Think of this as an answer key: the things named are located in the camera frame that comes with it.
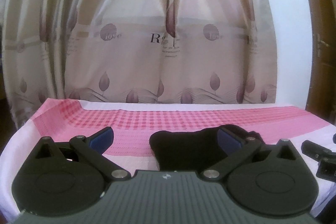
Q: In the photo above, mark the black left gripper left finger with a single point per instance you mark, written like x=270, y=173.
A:
x=63, y=178

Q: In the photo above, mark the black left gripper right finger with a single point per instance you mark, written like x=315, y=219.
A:
x=263, y=179

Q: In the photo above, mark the small black garment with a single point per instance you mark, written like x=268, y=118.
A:
x=199, y=150

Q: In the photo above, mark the pink checked bed sheet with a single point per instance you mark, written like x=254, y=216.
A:
x=133, y=124

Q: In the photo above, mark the beige leaf print curtain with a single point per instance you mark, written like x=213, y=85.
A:
x=137, y=51

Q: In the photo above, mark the brown wooden door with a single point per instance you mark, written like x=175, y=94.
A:
x=321, y=97

